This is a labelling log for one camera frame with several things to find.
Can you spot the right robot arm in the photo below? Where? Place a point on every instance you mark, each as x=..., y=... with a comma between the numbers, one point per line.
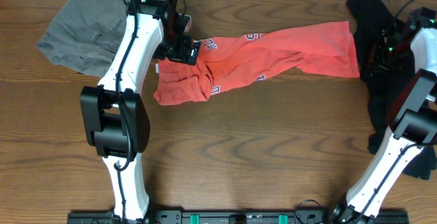
x=411, y=129

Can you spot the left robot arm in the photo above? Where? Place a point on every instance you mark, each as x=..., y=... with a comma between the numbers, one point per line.
x=114, y=117

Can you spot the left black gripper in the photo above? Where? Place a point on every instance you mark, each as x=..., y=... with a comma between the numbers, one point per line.
x=184, y=56

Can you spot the red soccer t-shirt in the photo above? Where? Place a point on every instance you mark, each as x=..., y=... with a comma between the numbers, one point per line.
x=226, y=63

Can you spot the grey-brown folded shorts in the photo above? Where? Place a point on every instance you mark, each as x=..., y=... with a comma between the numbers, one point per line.
x=85, y=35

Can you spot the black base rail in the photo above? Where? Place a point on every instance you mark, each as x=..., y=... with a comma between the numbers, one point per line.
x=302, y=215

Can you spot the black t-shirt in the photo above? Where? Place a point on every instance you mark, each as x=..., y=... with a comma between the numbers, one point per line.
x=376, y=23

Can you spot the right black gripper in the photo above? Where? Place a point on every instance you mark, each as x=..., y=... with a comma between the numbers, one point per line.
x=377, y=59

